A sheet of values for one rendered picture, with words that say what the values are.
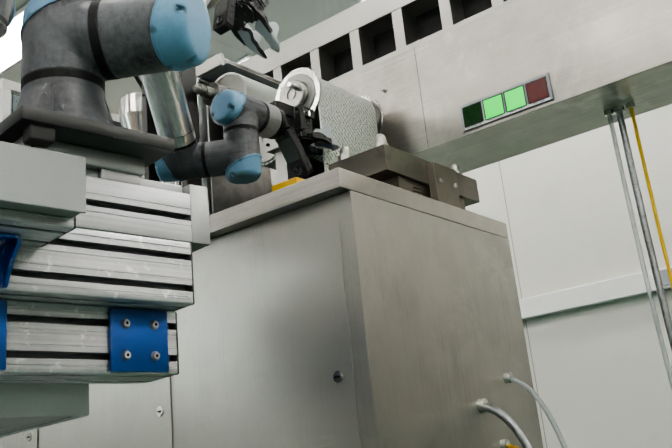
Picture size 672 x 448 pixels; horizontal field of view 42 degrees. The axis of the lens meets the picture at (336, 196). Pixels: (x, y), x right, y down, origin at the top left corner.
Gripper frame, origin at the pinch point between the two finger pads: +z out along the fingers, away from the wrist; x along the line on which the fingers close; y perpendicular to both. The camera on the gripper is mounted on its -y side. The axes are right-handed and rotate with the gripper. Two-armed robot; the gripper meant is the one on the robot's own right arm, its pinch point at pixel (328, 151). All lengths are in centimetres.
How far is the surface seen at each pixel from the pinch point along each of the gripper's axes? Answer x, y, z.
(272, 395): -2, -58, -29
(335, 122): -0.2, 8.4, 3.6
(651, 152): 2, 63, 264
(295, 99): 5.1, 14.2, -4.5
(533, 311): 77, -2, 259
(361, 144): -0.2, 5.1, 13.6
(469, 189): -19.9, -9.5, 29.6
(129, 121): 77, 35, 3
